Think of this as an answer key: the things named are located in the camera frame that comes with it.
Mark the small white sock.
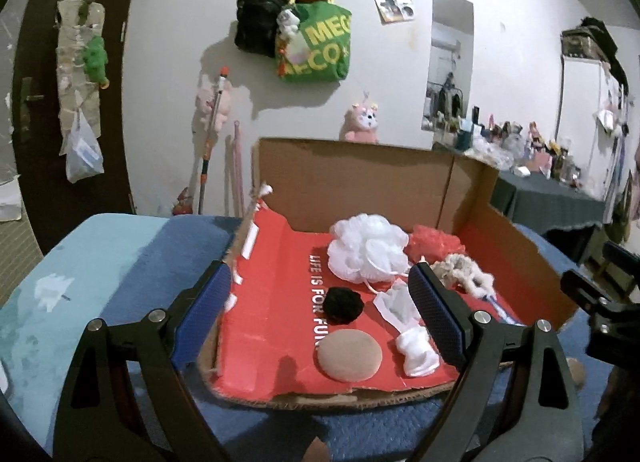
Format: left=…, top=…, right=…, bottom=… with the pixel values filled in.
left=395, top=326, right=440, bottom=378

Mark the cream fluffy scrunchie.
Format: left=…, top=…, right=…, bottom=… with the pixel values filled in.
left=431, top=253, right=496, bottom=300

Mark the black pompom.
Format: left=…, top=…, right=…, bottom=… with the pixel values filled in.
left=322, top=286, right=364, bottom=324

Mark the light blue blanket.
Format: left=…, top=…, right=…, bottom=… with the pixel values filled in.
left=1, top=214, right=166, bottom=452

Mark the dark green covered table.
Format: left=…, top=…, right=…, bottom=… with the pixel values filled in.
left=432, top=141, right=606, bottom=237

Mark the beige round powder puff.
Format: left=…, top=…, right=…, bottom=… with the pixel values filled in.
left=317, top=329, right=383, bottom=383

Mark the red mesh bath pouf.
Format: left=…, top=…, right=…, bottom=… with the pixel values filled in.
left=404, top=225, right=465, bottom=264

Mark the white mesh bath pouf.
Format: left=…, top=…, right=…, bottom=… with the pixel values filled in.
left=326, top=213, right=410, bottom=286

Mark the white refrigerator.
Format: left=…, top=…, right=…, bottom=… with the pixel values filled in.
left=555, top=57, right=620, bottom=201

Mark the red-lined cardboard box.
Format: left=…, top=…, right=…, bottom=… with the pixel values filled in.
left=197, top=138, right=576, bottom=409

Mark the white plastic bag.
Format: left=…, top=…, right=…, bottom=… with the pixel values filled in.
left=64, top=110, right=104, bottom=184

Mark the dark suitcase on refrigerator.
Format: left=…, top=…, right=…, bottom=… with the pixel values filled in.
left=561, top=29, right=608, bottom=62

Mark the pale pink hanging plush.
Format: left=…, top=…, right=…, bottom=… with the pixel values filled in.
left=196, top=82, right=232, bottom=133

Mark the pink plush toy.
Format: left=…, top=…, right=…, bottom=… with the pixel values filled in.
left=342, top=92, right=378, bottom=144

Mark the green plush toy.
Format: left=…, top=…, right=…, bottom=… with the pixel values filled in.
left=82, top=36, right=110, bottom=89

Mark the black backpack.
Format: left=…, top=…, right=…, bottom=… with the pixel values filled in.
left=234, top=0, right=288, bottom=58

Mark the green tote bag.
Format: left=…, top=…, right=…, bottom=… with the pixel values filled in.
left=276, top=2, right=352, bottom=83

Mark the wall mirror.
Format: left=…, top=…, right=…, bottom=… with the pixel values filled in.
left=421, top=0, right=474, bottom=132

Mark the orange handled mop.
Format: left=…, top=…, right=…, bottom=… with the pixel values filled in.
left=198, top=66, right=229, bottom=215

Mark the small white plush keychain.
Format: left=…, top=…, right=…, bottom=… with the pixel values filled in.
left=277, top=8, right=300, bottom=42

